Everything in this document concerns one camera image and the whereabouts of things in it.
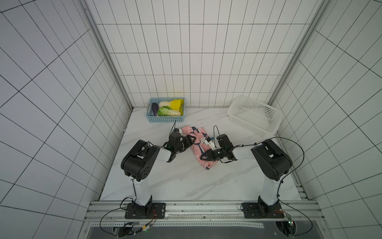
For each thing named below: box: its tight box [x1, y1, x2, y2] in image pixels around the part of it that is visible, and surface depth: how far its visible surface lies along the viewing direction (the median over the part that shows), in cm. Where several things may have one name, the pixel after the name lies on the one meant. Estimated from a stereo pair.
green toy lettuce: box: [157, 105, 182, 117], surface depth 109 cm
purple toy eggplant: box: [152, 102, 159, 116], surface depth 118 cm
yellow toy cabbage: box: [158, 99, 185, 116], surface depth 113 cm
